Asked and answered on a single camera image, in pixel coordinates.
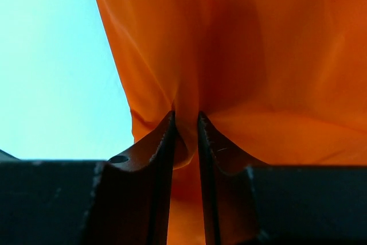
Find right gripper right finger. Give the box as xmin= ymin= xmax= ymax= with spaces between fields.
xmin=197 ymin=112 xmax=366 ymax=244

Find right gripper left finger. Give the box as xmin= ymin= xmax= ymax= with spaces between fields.
xmin=1 ymin=112 xmax=175 ymax=244

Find orange shorts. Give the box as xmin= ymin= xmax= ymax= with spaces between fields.
xmin=96 ymin=0 xmax=366 ymax=244

